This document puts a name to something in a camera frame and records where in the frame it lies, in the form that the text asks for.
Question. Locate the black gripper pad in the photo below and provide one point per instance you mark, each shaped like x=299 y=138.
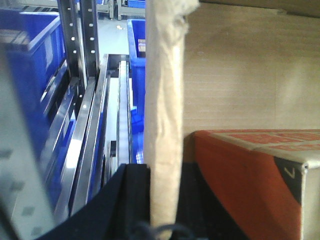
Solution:
x=121 y=211

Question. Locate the orange printed cardboard box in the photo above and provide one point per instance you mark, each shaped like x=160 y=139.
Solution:
x=268 y=180

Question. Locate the stainless steel shelf rail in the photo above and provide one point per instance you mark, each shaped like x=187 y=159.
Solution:
x=64 y=179

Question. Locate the large brown cardboard box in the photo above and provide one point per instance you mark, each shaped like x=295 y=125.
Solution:
x=221 y=67

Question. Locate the blue plastic bin centre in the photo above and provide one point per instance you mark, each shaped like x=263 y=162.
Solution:
x=137 y=55

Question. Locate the blue plastic bin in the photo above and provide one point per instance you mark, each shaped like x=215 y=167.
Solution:
x=137 y=55
x=34 y=45

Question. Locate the perforated steel shelf upright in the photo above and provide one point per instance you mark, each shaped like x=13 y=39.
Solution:
x=79 y=21

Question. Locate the blue plastic bin left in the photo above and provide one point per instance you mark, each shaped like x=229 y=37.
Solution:
x=34 y=45

